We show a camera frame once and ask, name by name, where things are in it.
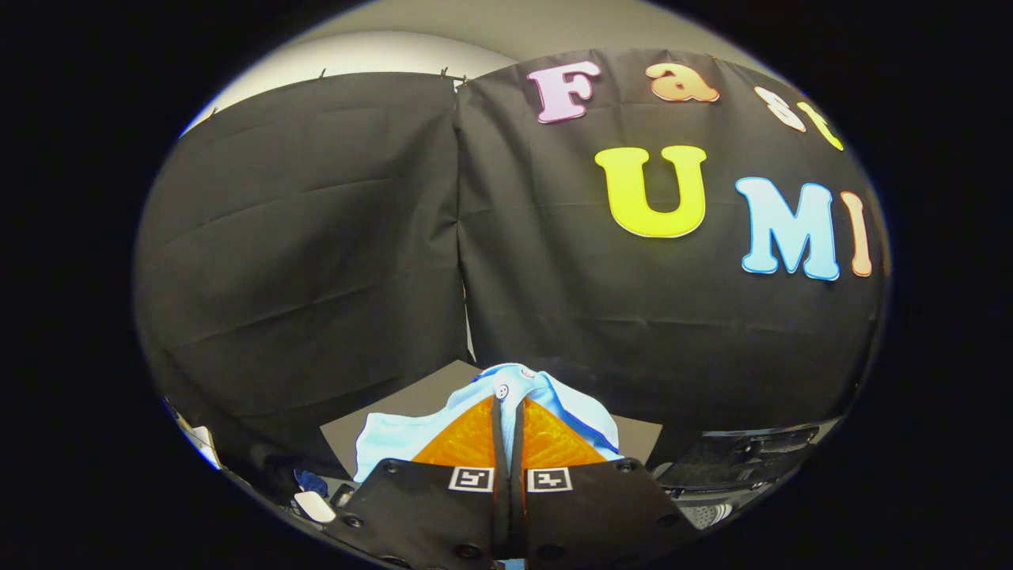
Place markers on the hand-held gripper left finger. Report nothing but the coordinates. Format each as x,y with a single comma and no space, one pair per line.
435,514

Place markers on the light blue polo shirt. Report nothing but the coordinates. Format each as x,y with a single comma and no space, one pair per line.
396,439

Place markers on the grey cabinet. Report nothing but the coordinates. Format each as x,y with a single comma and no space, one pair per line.
411,408

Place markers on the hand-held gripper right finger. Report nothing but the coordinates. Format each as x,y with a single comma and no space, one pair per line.
593,514

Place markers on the black backdrop cloth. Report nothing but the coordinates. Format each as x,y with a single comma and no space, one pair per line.
316,237

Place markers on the small white object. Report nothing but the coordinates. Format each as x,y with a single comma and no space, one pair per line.
315,507

